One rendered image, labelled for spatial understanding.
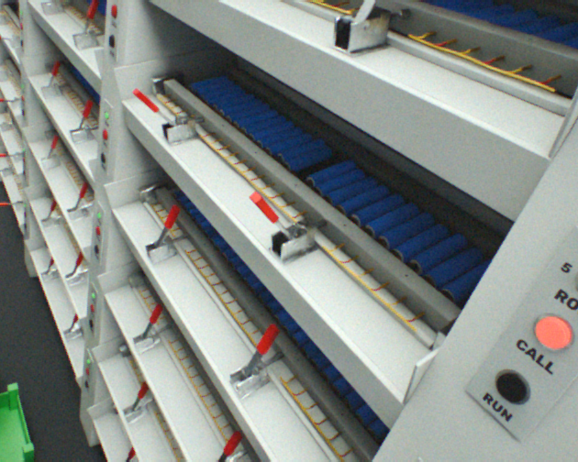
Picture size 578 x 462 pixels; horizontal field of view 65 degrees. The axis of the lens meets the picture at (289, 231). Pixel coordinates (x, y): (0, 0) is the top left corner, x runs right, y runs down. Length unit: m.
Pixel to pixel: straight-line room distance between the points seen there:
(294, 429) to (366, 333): 0.19
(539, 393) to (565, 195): 0.11
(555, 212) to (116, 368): 0.95
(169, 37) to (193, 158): 0.24
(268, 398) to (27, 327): 1.16
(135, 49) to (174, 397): 0.54
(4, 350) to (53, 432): 0.32
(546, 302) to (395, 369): 0.14
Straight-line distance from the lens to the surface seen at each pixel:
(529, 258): 0.28
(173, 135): 0.63
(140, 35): 0.76
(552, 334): 0.28
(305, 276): 0.43
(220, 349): 0.61
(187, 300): 0.66
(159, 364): 0.84
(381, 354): 0.38
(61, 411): 1.42
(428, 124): 0.31
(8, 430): 1.39
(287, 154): 0.56
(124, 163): 0.82
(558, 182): 0.27
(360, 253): 0.43
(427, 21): 0.40
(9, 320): 1.66
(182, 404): 0.79
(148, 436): 0.99
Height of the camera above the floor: 1.13
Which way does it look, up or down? 29 degrees down
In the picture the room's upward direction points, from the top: 18 degrees clockwise
